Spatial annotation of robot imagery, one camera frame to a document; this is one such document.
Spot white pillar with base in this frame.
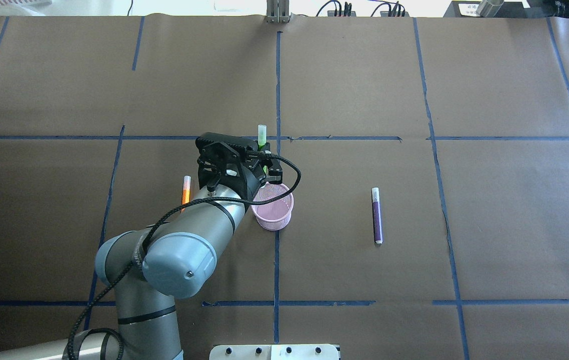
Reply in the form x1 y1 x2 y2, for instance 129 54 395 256
209 343 342 360

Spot green highlighter pen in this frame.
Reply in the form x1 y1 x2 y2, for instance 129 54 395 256
257 124 267 151

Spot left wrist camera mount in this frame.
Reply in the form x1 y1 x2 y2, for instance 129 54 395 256
195 132 259 166

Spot pink mesh pen holder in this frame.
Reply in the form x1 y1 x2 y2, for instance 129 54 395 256
251 182 295 231

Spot purple highlighter pen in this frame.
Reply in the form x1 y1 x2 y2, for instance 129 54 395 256
371 187 384 246

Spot steel cup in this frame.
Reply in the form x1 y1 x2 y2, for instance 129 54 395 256
475 0 505 18

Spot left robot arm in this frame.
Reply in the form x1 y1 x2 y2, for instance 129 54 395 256
0 142 302 360

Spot orange highlighter pen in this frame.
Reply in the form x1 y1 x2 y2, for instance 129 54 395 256
181 175 192 205

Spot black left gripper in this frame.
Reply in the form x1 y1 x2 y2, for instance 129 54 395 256
197 147 283 201

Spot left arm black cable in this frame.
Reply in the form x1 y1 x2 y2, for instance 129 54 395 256
62 152 302 360

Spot aluminium frame post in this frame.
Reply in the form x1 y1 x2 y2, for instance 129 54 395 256
265 0 291 24

